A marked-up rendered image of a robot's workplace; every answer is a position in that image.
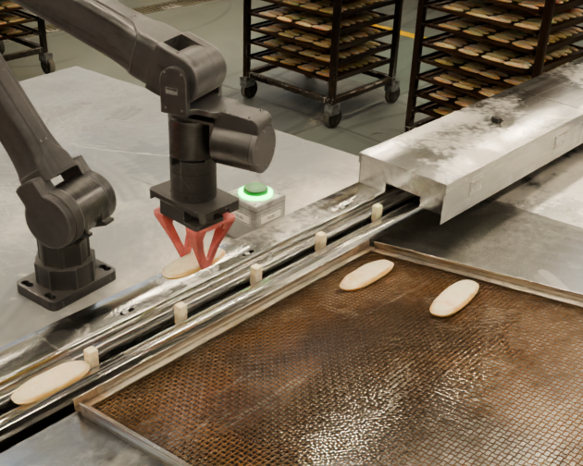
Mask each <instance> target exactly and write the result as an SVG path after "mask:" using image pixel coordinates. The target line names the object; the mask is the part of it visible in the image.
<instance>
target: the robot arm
mask: <svg viewBox="0 0 583 466"><path fill-rule="evenodd" d="M11 1H12V2H14V3H16V4H18V5H19V6H22V7H23V8H25V9H27V10H29V11H30V12H31V13H33V14H35V15H36V16H38V17H40V18H42V19H44V20H46V21H47V22H49V23H51V24H52V25H54V26H56V27H58V28H59V29H61V30H62V31H64V32H66V33H68V34H69V35H71V36H73V37H75V38H76V39H78V40H80V41H82V42H83V43H86V44H87V45H89V46H91V47H92V48H93V49H95V50H97V51H98V52H100V53H102V54H103V55H106V56H107V57H109V58H110V59H112V60H113V61H115V62H116V63H118V64H119V65H120V66H122V67H123V68H125V69H126V71H127V72H128V73H129V74H130V75H131V76H133V77H134V78H136V79H137V80H140V81H141V82H143V83H145V84H146V85H145V89H147V90H149V91H151V92H153V93H155V94H156V95H158V96H160V104H161V112H163V113H167V114H168V115H167V120H168V144H169V168H170V180H168V181H165V182H162V183H160V184H157V185H154V186H153V187H150V189H149V191H150V199H153V198H154V197H156V198H157V199H159V200H160V207H157V208H155V209H154V215H155V217H156V219H157V220H158V222H159V223H160V225H161V226H162V228H163V229H164V230H165V231H166V233H167V235H168V236H169V238H170V239H171V241H172V243H173V245H174V247H175V248H176V250H177V252H178V254H179V255H180V257H182V256H184V255H186V254H188V253H191V251H192V249H193V251H194V254H195V256H196V259H197V261H198V264H199V265H200V267H201V269H202V270H204V269H206V268H207V267H209V266H211V264H212V262H213V260H214V258H215V255H216V253H217V249H218V247H219V245H220V243H221V241H222V240H223V239H224V237H225V236H226V234H227V233H228V231H229V229H230V227H231V226H232V224H233V222H234V221H235V214H233V213H232V212H234V211H236V210H238V209H239V203H240V199H239V198H238V197H236V196H234V195H231V194H229V193H227V192H225V191H224V190H221V189H219V188H217V164H222V165H225V166H232V167H236V168H240V169H244V170H248V171H252V172H255V173H259V174H261V173H263V172H265V171H266V170H267V168H268V167H269V165H270V163H271V161H272V158H273V155H274V152H275V147H276V134H275V130H274V129H273V127H272V116H271V115H270V114H269V113H268V111H265V110H262V109H258V108H255V107H252V106H249V105H246V104H240V103H238V100H235V99H230V98H226V97H222V83H223V82H224V80H225V78H226V76H227V63H226V60H225V58H224V56H223V54H222V53H221V52H220V51H219V50H218V49H217V48H216V47H215V46H214V45H213V44H211V43H209V42H207V41H205V40H203V39H202V38H200V37H198V36H196V35H195V34H193V33H191V32H189V31H186V32H184V33H182V32H180V31H178V30H176V29H174V28H172V27H171V26H169V25H167V24H166V23H164V22H161V21H159V20H155V19H151V18H148V17H146V16H144V15H142V14H140V13H138V12H136V11H134V10H132V9H131V8H129V7H127V6H124V5H123V4H121V3H120V2H118V1H116V0H11ZM0 142H1V144H2V145H3V147H4V148H5V150H6V152H7V154H8V156H9V158H10V160H11V162H12V164H13V166H14V167H15V169H16V171H17V174H18V176H19V182H20V184H21V185H20V186H19V187H18V188H17V190H16V194H17V195H18V197H19V198H20V200H21V201H22V203H23V204H24V206H25V219H26V223H27V226H28V228H29V230H30V232H31V233H32V235H33V236H34V237H35V238H36V241H37V249H38V251H37V254H36V256H35V262H34V270H35V272H33V273H31V274H29V275H27V276H24V277H23V278H21V279H19V280H18V281H17V287H18V293H19V294H20V295H22V296H24V297H26V298H28V299H29V300H32V301H34V302H35V303H37V304H39V305H41V306H43V307H44V308H45V309H47V310H49V311H51V312H56V311H59V310H61V309H63V308H65V307H67V306H68V305H70V304H71V303H73V302H75V301H77V300H79V299H81V298H83V297H85V296H87V295H89V294H91V293H92V292H94V291H96V290H98V289H99V288H101V287H103V286H105V285H107V284H109V283H111V282H113V281H114V280H116V278H117V277H116V268H115V267H114V266H112V265H110V264H107V263H105V262H103V261H101V260H99V259H96V258H95V251H94V249H92V248H90V241H89V237H90V236H92V235H93V233H92V232H91V231H89V230H90V229H92V228H94V227H104V226H107V225H108V224H110V223H111V222H113V221H114V217H111V215H112V214H113V213H114V212H115V210H116V206H117V197H116V193H115V191H114V189H113V187H112V185H111V184H110V182H109V181H108V180H107V179H106V178H105V177H104V176H103V175H102V174H100V173H98V172H97V171H94V170H91V169H90V168H89V166H88V164H87V163H86V161H85V160H84V158H83V156H82V155H81V154H79V155H75V156H73V157H71V156H70V154H69V153H68V152H67V151H66V150H64V149H63V147H62V146H61V145H60V144H59V143H58V142H57V140H56V139H55V137H54V136H53V135H52V133H51V132H50V130H49V129H48V128H47V126H46V125H45V124H44V122H43V120H42V119H41V117H40V115H39V114H38V112H37V111H36V109H35V107H34V106H33V104H32V103H31V100H30V99H29V97H28V96H27V94H26V93H25V92H24V90H23V89H22V87H21V85H20V84H19V82H18V80H17V78H16V77H15V75H14V74H13V72H12V70H11V69H10V67H9V66H8V64H7V62H6V61H5V59H4V58H3V56H2V55H1V53H0ZM59 175H61V177H62V178H63V179H64V180H63V181H62V182H60V183H58V184H56V185H55V186H54V184H53V182H52V181H51V179H53V178H55V177H57V176H59ZM173 221H176V222H178V223H180V224H182V225H184V226H185V230H186V237H185V242H184V245H183V244H182V242H181V240H180V237H179V235H178V233H177V230H176V228H175V227H174V225H173ZM214 229H215V233H214V236H213V238H212V241H211V244H210V247H209V250H208V253H207V255H206V257H205V250H204V237H205V233H207V232H209V231H211V230H214Z"/></svg>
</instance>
